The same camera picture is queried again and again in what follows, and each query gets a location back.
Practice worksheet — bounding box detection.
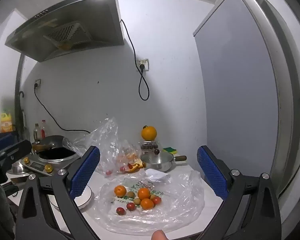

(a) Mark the black wok wooden handle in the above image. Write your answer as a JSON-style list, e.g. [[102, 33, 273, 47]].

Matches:
[[31, 135, 66, 153]]

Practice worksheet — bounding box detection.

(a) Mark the silver induction cooker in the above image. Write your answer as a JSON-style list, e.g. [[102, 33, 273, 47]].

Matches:
[[21, 147, 83, 177]]

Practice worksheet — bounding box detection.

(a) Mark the yellow detergent bottle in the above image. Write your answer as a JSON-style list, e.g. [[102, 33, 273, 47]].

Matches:
[[0, 109, 14, 133]]

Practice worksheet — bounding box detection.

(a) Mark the grey refrigerator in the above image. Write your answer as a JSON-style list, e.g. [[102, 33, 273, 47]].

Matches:
[[193, 0, 300, 200]]

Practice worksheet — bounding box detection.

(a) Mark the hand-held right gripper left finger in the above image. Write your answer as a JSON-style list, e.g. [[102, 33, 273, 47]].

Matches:
[[15, 145, 102, 240]]

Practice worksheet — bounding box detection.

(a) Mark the clear box of dark fruits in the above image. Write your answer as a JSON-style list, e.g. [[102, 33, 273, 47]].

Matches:
[[140, 141, 159, 152]]

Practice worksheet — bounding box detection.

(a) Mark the dark vertical pipe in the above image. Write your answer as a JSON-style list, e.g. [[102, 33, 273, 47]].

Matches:
[[14, 55, 26, 140]]

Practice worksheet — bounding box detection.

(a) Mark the clear oil bottle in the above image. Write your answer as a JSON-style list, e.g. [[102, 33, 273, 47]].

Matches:
[[33, 123, 42, 143]]

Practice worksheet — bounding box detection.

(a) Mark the black range hood cable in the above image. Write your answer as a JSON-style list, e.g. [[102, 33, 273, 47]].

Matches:
[[120, 19, 150, 101]]

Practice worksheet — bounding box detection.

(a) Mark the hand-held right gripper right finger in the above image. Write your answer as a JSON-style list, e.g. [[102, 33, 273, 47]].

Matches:
[[195, 145, 282, 240]]

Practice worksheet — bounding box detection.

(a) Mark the green printed plastic bag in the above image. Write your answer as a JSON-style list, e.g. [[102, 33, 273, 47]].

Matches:
[[94, 170, 206, 235]]

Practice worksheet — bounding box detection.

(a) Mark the orange peel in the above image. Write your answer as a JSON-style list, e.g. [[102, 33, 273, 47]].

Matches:
[[128, 162, 145, 173]]

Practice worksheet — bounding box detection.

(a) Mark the steel range hood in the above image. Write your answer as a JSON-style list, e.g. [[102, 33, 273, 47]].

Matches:
[[4, 0, 125, 63]]

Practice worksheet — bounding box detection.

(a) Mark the steel pot lid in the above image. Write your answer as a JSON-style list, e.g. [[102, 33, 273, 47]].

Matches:
[[6, 160, 28, 174]]

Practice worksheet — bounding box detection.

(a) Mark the large orange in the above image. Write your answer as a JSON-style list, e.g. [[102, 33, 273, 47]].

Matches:
[[141, 126, 157, 141]]

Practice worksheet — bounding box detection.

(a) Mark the black umbrella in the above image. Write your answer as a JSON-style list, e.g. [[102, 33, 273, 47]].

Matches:
[[19, 91, 27, 133]]

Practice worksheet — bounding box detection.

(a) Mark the steel saucepan wooden handle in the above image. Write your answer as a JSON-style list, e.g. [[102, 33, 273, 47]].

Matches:
[[140, 153, 187, 172]]

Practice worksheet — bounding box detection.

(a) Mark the white paper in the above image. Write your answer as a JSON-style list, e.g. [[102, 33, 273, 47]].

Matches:
[[144, 169, 172, 183]]

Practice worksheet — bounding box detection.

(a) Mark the clear crumpled plastic bag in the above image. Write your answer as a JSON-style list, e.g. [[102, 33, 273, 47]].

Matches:
[[65, 117, 146, 179]]

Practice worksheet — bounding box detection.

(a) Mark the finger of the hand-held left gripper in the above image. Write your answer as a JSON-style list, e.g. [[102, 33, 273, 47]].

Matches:
[[0, 140, 32, 173], [0, 133, 15, 153]]

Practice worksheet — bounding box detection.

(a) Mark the black cooker power cable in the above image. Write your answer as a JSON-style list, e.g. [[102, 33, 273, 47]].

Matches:
[[34, 84, 91, 134]]

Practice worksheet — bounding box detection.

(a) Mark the white plate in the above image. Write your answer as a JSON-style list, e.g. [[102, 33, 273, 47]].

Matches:
[[47, 185, 93, 210]]

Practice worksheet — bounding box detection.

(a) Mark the person's right hand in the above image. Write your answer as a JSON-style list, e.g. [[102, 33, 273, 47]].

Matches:
[[151, 229, 167, 240]]

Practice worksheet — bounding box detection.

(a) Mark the person's left forearm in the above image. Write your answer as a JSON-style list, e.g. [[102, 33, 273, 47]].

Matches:
[[0, 184, 15, 240]]

